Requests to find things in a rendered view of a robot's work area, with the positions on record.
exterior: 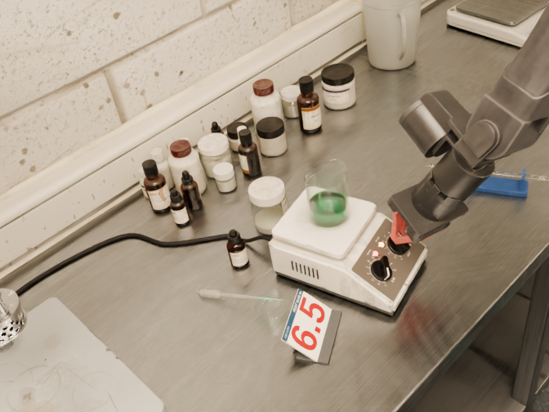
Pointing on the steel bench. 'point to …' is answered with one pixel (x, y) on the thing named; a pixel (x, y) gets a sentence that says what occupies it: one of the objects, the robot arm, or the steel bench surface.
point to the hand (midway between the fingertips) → (399, 236)
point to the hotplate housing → (338, 270)
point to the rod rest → (505, 186)
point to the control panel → (399, 272)
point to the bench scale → (497, 18)
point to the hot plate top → (328, 247)
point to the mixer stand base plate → (67, 369)
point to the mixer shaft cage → (11, 315)
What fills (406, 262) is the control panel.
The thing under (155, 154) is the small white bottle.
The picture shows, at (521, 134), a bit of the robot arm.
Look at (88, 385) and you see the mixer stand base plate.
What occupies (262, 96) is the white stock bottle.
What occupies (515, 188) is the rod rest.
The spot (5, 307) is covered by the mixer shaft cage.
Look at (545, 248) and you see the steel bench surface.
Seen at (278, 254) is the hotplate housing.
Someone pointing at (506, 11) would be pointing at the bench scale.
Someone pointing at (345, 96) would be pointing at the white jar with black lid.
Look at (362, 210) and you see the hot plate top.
